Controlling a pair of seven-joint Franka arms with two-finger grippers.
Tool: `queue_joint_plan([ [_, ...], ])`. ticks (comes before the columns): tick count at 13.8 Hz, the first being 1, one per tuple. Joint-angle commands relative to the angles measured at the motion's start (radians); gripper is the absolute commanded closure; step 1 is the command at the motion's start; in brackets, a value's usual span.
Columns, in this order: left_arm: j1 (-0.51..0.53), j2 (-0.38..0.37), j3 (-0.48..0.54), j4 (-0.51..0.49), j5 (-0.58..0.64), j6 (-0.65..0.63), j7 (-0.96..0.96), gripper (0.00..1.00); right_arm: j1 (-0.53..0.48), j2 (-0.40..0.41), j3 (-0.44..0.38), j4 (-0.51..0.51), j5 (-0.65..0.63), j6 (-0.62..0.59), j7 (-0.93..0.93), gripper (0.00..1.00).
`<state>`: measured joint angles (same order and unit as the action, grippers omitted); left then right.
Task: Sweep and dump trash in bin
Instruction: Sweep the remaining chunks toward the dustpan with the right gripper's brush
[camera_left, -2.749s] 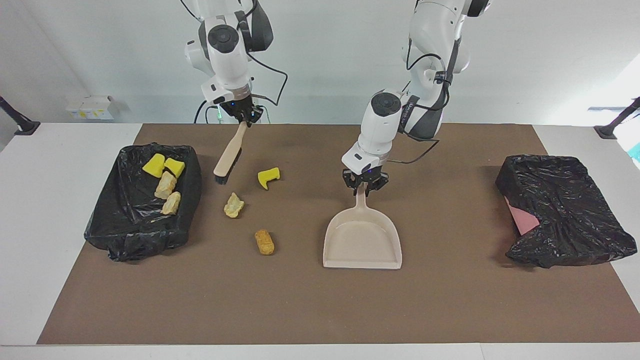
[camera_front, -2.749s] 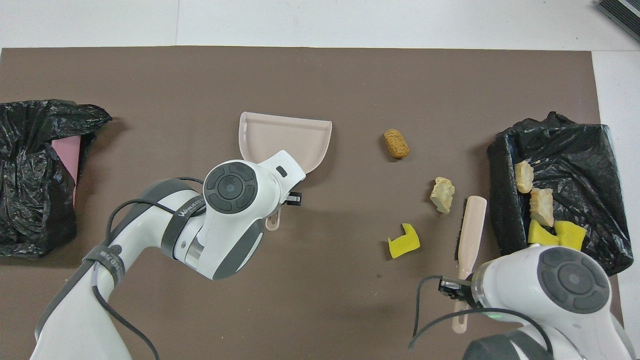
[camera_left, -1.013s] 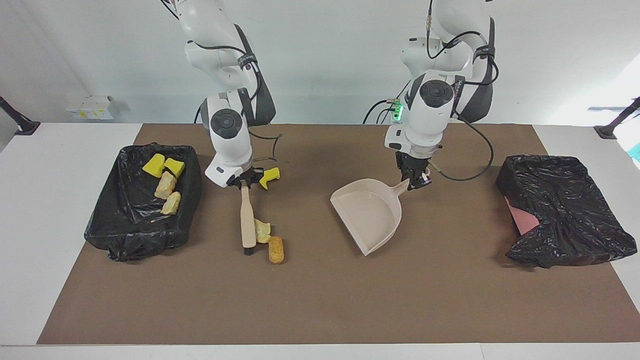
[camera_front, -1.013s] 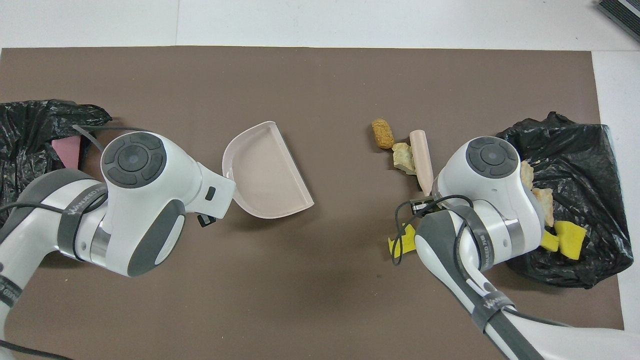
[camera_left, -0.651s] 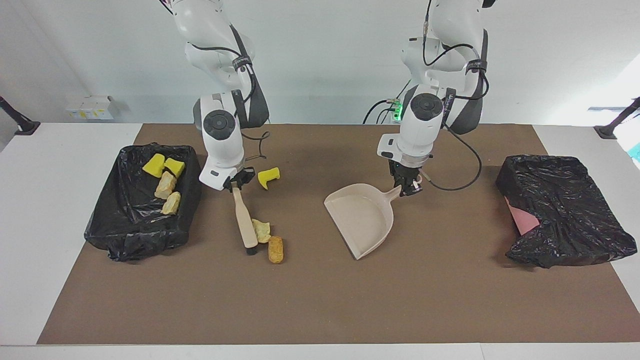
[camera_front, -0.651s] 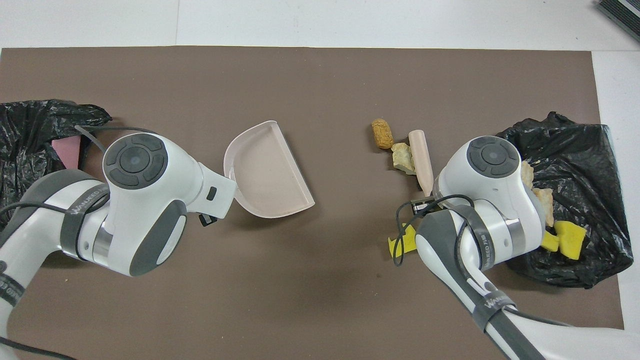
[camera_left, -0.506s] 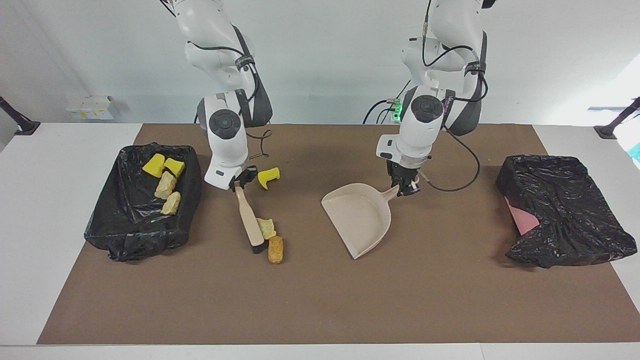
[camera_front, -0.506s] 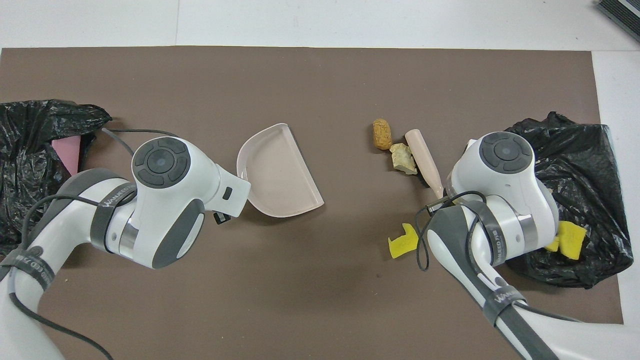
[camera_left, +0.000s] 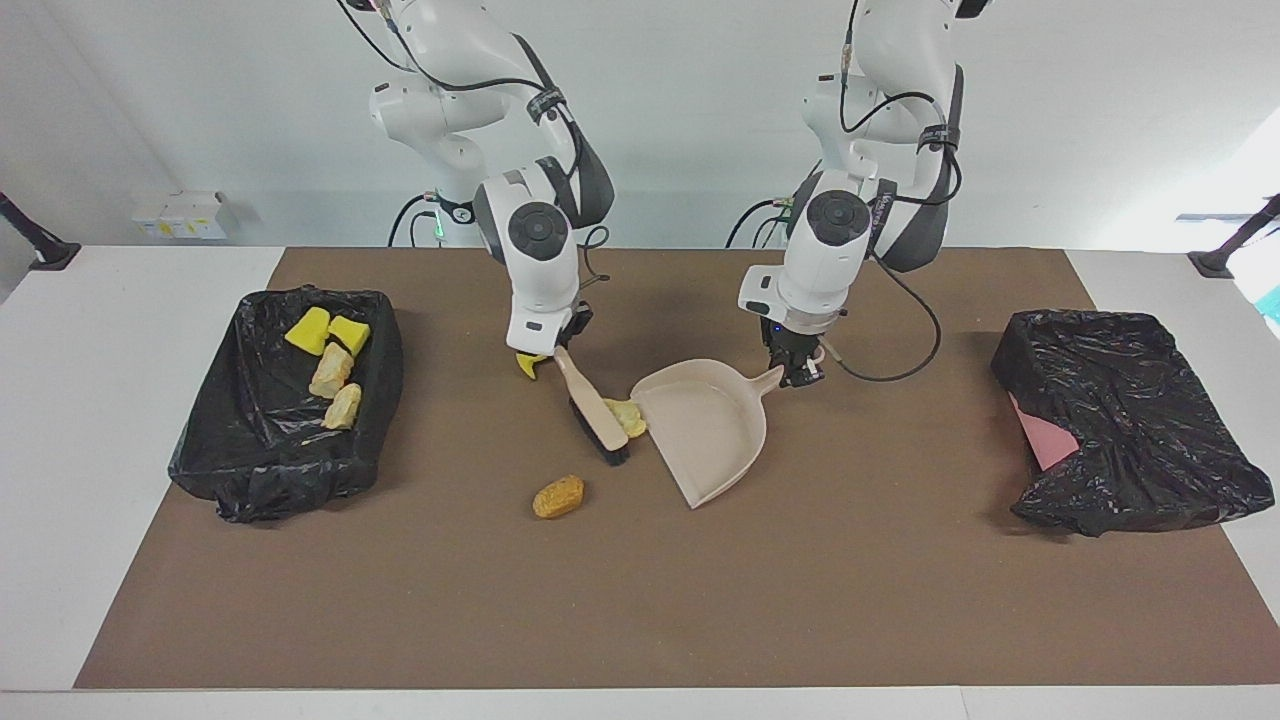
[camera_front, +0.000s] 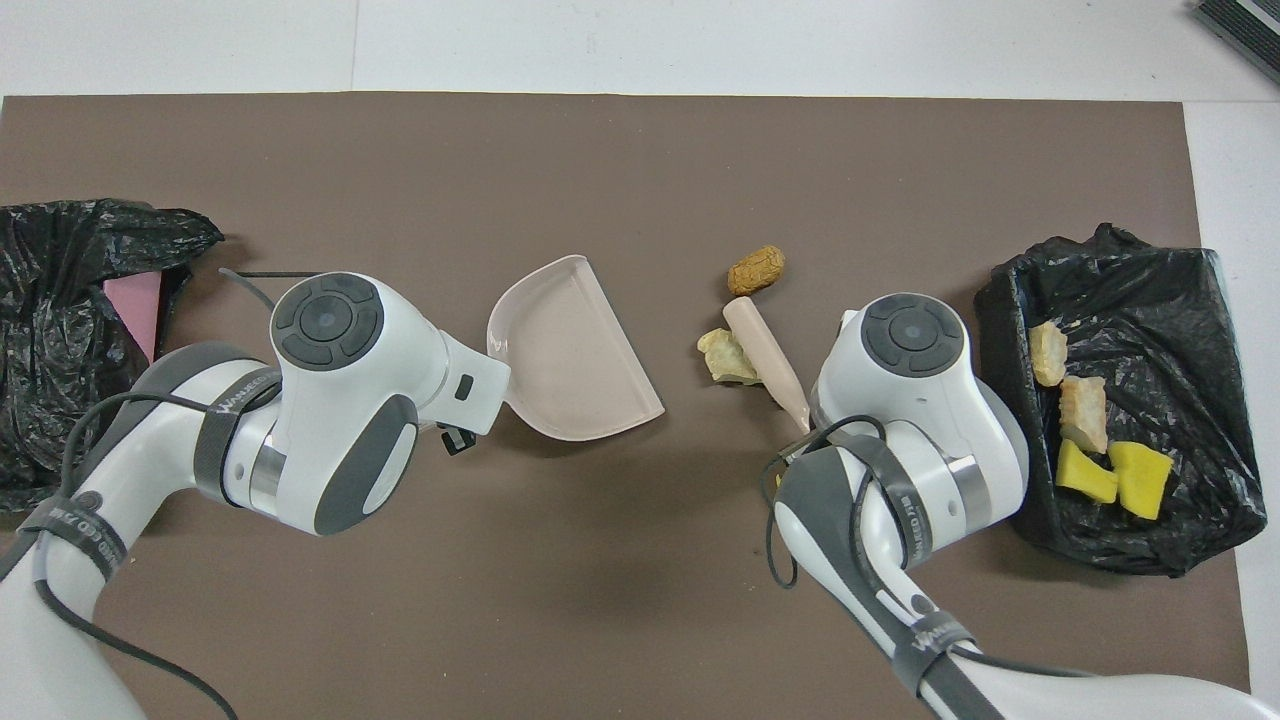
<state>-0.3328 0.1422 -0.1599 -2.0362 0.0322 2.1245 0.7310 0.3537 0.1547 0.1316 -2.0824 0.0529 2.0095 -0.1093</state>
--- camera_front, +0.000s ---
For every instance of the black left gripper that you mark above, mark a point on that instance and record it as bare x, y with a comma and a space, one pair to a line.
457, 440

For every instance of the beige plastic dustpan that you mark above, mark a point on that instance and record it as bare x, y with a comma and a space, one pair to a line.
580, 360

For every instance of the beige foam chunk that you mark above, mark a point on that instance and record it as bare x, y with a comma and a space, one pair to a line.
1084, 412
725, 355
1048, 355

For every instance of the beige hand brush black bristles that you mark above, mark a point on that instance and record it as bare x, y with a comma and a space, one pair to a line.
765, 355

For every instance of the brown cork-like chunk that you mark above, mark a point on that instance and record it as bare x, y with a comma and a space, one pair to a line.
757, 270

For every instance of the yellow rectangular sponge piece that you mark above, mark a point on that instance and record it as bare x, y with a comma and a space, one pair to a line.
1085, 475

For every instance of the yellow wedge sponge piece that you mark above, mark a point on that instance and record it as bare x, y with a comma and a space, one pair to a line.
1140, 482

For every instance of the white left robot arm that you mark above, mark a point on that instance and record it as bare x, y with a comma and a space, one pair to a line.
340, 400

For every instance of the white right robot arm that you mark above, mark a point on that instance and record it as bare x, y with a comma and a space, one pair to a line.
920, 400

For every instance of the pink bin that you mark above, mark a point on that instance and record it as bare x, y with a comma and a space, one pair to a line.
135, 305

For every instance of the black trash bag bin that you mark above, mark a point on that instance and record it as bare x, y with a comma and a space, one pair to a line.
60, 300
1180, 330

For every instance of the brown table mat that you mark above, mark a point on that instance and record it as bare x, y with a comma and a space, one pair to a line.
600, 600

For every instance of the black ribbed object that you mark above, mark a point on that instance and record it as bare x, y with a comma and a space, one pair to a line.
1245, 25

